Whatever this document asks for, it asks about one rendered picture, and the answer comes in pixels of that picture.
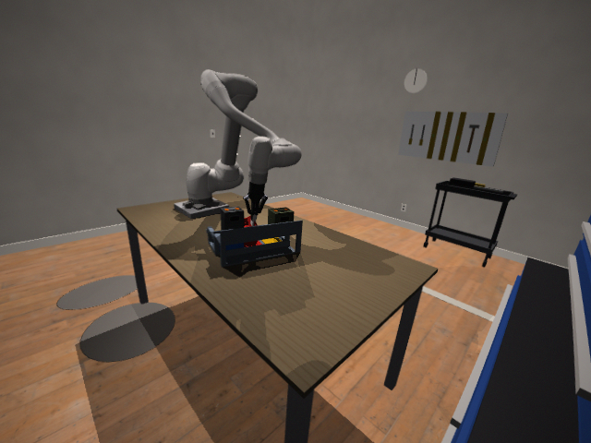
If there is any red bin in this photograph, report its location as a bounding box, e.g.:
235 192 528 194
245 216 257 227

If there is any dark grey metal shelf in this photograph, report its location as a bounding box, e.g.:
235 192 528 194
206 221 303 267

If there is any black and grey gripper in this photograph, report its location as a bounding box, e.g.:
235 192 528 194
243 182 268 226

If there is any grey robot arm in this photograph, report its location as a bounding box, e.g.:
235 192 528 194
183 70 302 210

